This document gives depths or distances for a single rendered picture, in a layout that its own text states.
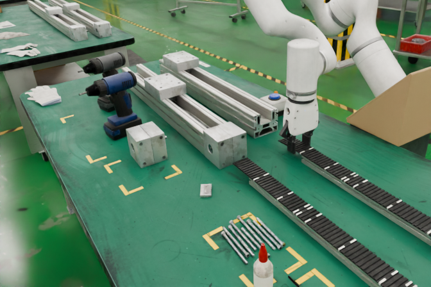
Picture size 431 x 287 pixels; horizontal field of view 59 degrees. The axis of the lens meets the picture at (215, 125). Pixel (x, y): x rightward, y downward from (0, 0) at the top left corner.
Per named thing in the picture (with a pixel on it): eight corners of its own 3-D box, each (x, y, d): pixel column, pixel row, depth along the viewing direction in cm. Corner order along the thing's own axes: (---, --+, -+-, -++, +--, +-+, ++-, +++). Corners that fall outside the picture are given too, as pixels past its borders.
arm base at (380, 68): (391, 101, 144) (366, 61, 149) (433, 75, 128) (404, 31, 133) (358, 112, 135) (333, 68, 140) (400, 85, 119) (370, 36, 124)
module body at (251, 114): (277, 130, 133) (278, 108, 129) (254, 138, 128) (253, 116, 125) (179, 71, 195) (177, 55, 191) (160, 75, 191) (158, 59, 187)
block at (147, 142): (174, 157, 121) (171, 131, 117) (141, 168, 116) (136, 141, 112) (162, 144, 129) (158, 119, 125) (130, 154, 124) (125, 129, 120)
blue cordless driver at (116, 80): (146, 129, 140) (137, 72, 130) (95, 149, 129) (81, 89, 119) (136, 122, 145) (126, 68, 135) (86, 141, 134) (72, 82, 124)
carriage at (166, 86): (187, 99, 147) (185, 83, 144) (161, 107, 142) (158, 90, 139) (170, 88, 160) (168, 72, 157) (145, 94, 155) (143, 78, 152)
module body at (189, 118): (231, 147, 125) (230, 123, 121) (204, 156, 120) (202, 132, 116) (143, 80, 187) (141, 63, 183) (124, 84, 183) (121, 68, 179)
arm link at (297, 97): (298, 96, 102) (298, 106, 103) (323, 88, 106) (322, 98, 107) (279, 87, 109) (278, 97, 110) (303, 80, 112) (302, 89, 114)
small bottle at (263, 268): (252, 282, 77) (251, 238, 71) (270, 279, 77) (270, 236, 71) (256, 298, 73) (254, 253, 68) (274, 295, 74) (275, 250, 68)
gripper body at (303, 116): (295, 103, 103) (294, 139, 108) (324, 93, 107) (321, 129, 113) (278, 94, 109) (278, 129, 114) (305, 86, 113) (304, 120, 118)
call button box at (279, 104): (289, 113, 144) (289, 98, 141) (269, 120, 140) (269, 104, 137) (276, 106, 150) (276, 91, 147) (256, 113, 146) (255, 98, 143)
